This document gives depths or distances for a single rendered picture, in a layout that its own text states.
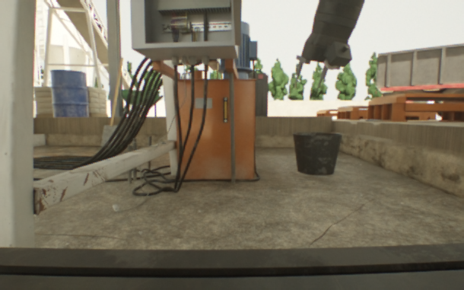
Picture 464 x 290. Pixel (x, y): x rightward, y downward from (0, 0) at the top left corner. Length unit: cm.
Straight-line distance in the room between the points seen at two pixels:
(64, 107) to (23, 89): 445
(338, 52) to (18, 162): 62
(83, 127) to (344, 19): 375
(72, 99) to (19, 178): 449
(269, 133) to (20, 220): 286
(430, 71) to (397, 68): 84
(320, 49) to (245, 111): 100
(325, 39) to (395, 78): 853
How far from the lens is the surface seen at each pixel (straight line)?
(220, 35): 115
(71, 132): 409
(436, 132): 174
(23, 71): 64
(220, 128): 143
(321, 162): 167
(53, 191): 66
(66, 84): 510
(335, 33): 48
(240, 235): 83
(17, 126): 61
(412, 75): 891
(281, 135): 320
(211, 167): 146
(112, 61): 589
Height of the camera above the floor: 39
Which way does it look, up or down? 7 degrees down
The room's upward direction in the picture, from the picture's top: straight up
